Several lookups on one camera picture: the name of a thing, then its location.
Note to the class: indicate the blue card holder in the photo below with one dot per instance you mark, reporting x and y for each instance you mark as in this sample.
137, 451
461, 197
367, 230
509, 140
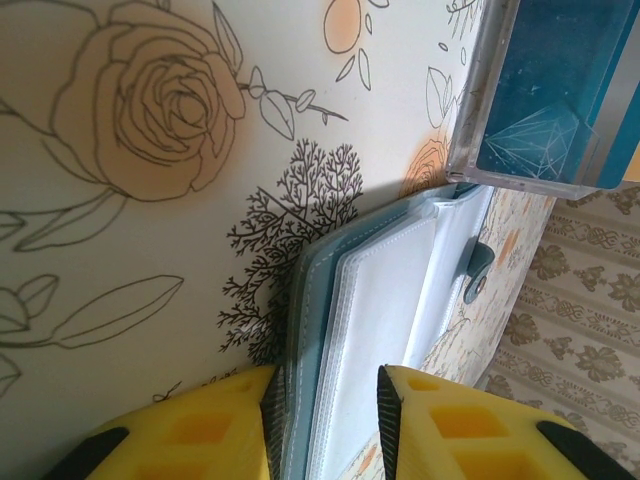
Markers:
380, 280

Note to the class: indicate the clear acrylic box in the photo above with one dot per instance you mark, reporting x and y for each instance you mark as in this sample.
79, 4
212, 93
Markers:
467, 125

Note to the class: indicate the yellow card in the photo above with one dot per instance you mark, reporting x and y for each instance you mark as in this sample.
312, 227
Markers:
635, 167

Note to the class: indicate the blue card diamond print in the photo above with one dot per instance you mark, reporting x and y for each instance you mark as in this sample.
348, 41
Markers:
540, 75

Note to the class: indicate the floral table cover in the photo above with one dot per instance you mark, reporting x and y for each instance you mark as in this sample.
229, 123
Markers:
150, 250

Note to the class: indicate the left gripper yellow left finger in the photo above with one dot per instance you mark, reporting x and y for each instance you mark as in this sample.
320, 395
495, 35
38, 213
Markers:
200, 440

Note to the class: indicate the teal card grey stripe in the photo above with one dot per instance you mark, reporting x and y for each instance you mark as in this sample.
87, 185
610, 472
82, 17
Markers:
612, 150

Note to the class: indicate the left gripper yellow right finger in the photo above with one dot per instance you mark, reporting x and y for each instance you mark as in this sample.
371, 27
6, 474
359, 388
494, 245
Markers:
475, 440

